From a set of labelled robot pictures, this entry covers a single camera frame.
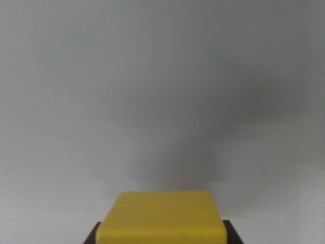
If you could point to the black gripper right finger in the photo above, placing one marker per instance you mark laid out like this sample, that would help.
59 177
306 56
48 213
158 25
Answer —
233 233

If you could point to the yellow cube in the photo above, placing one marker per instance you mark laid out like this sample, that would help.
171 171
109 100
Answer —
162 218

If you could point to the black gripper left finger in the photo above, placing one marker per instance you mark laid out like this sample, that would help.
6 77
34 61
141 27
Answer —
92 235

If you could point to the grey plastic bin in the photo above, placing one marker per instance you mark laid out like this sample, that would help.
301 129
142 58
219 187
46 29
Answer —
142 89

